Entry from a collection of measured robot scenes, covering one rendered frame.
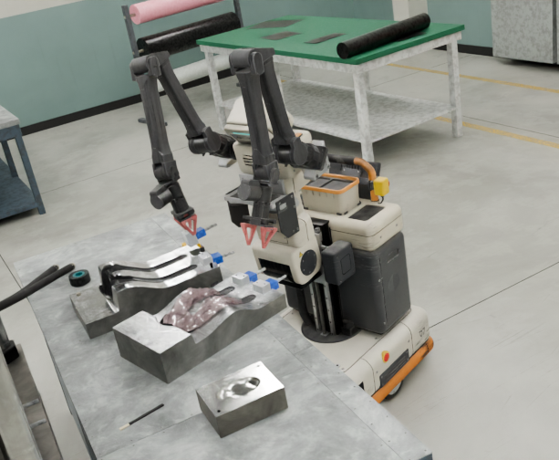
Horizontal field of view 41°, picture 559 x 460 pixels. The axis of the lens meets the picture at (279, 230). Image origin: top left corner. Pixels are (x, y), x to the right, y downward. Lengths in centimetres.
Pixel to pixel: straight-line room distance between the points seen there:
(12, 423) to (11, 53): 773
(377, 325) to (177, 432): 134
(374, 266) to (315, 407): 111
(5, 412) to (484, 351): 257
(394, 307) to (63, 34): 659
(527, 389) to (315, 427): 156
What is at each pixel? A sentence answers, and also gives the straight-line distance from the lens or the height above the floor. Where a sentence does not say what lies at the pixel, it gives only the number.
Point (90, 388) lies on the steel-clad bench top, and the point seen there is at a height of 80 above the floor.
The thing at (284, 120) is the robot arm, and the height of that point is 136.
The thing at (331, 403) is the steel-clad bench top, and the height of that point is 80.
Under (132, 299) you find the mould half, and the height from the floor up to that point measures 88.
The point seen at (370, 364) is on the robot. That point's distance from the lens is 310.
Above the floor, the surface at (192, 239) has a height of 95.
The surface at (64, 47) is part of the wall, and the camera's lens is 910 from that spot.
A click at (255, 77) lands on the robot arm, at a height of 154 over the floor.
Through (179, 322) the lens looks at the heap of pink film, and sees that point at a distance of 235.
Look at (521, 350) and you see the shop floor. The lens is 360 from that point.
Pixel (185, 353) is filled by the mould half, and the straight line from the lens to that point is 226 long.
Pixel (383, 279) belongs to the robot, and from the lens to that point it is 309.
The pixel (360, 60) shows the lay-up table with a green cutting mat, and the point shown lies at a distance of 543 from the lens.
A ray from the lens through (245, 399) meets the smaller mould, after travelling 200.
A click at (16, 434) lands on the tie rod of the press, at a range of 143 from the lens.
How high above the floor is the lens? 205
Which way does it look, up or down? 24 degrees down
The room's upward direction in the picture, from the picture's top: 10 degrees counter-clockwise
